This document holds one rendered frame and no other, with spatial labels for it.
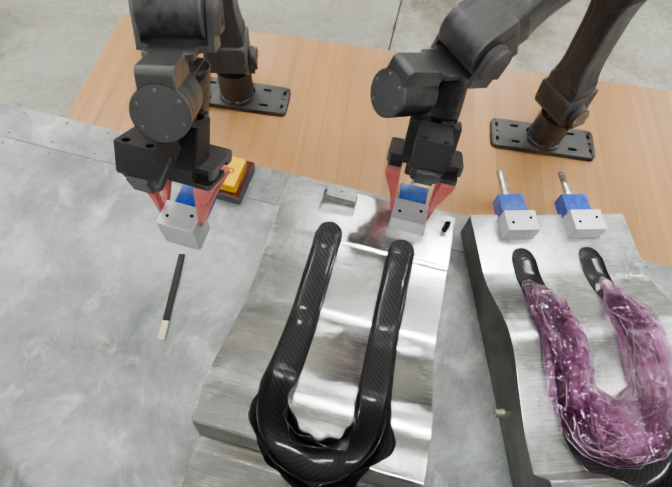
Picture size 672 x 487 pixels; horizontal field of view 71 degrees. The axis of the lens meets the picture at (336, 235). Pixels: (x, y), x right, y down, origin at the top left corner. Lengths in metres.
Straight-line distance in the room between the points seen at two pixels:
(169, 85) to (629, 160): 0.87
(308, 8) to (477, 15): 2.01
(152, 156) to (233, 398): 0.27
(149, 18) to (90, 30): 2.06
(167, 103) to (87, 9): 2.25
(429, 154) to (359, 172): 0.33
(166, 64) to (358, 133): 0.52
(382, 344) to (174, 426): 0.30
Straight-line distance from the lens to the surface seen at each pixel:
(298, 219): 0.70
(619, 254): 0.87
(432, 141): 0.56
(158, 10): 0.53
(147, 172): 0.51
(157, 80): 0.48
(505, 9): 0.61
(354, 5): 2.62
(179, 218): 0.64
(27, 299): 0.85
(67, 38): 2.58
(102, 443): 0.74
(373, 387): 0.60
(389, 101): 0.58
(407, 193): 0.73
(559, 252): 0.82
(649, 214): 1.03
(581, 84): 0.87
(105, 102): 1.04
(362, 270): 0.67
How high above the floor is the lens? 1.49
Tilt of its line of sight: 60 degrees down
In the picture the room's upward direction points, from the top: 8 degrees clockwise
